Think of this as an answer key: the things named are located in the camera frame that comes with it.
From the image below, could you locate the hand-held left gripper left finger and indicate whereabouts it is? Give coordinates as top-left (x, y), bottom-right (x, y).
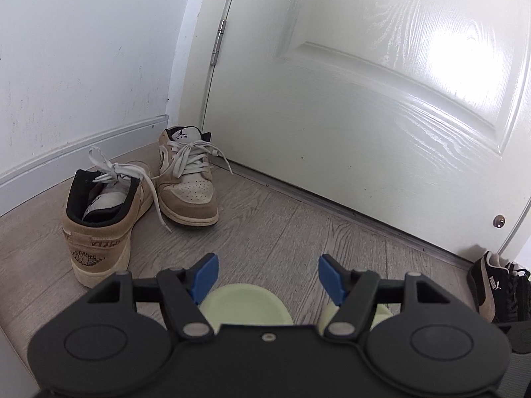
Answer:
top-left (85, 253), bottom-right (219, 341)

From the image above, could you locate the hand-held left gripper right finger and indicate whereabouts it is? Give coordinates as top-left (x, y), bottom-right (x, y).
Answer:
top-left (318, 254), bottom-right (449, 341)

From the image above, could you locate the pale green slide sandal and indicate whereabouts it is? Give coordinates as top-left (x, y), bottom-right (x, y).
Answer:
top-left (198, 284), bottom-right (293, 328)
top-left (319, 296), bottom-right (393, 332)

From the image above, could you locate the tan suede sneaker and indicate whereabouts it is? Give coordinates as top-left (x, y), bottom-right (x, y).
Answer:
top-left (62, 146), bottom-right (173, 289)
top-left (151, 125), bottom-right (235, 227)

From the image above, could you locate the black suede sneaker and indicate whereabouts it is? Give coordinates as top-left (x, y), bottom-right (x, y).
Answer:
top-left (468, 251), bottom-right (519, 324)
top-left (504, 262), bottom-right (531, 323)

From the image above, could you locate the grey slide sandal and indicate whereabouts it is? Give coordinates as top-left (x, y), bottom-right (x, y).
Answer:
top-left (504, 322), bottom-right (531, 355)

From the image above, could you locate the white door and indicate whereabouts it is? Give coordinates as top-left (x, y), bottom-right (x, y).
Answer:
top-left (201, 0), bottom-right (531, 264)

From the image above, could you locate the white baseboard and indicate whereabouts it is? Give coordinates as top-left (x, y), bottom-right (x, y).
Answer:
top-left (0, 115), bottom-right (169, 216)

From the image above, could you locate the metal door hinge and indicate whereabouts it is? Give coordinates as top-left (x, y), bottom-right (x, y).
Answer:
top-left (211, 20), bottom-right (227, 66)

